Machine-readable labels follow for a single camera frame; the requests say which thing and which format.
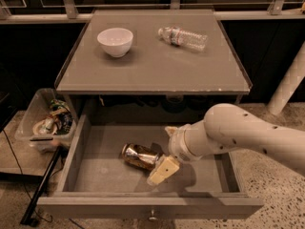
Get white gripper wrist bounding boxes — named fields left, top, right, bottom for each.
left=147, top=124, right=201, bottom=186

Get crushed orange soda can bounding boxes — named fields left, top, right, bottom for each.
left=121, top=143, right=160, bottom=171

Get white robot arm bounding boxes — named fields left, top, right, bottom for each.
left=147, top=103, right=305, bottom=186

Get grey cabinet with counter top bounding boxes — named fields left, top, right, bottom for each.
left=55, top=10, right=252, bottom=114

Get metal drawer knob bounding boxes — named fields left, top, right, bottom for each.
left=148, top=209, right=158, bottom=221

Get open grey top drawer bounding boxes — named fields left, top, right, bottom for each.
left=38, top=115, right=263, bottom=219

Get colourful snack bags in bin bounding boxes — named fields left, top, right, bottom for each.
left=50, top=99, right=73, bottom=135

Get clear plastic water bottle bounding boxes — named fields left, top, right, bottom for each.
left=158, top=27, right=208, bottom=52

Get white ceramic bowl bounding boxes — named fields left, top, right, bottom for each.
left=97, top=28, right=133, bottom=57

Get clear plastic storage bin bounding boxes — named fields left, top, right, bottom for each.
left=15, top=88, right=76, bottom=153

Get white plate in bin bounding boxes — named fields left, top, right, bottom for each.
left=32, top=119, right=57, bottom=135

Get black floor stand bar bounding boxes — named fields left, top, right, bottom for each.
left=20, top=146, right=63, bottom=225

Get black cable on floor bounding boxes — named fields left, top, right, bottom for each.
left=1, top=129, right=53, bottom=223

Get metal window railing frame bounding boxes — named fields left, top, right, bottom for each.
left=0, top=0, right=305, bottom=24

